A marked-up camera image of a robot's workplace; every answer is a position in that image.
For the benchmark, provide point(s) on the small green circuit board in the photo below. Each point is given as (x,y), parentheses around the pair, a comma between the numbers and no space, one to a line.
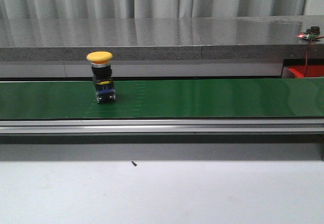
(312,33)

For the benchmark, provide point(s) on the green conveyor belt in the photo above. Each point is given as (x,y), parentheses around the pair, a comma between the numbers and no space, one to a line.
(192,98)

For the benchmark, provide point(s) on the red plastic bin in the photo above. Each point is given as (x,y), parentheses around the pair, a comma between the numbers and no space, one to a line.
(310,71)

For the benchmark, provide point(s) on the yellow mushroom push button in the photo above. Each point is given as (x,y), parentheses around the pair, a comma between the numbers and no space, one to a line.
(102,76)

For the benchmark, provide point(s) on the aluminium conveyor frame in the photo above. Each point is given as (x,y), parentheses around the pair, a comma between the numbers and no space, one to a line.
(137,140)

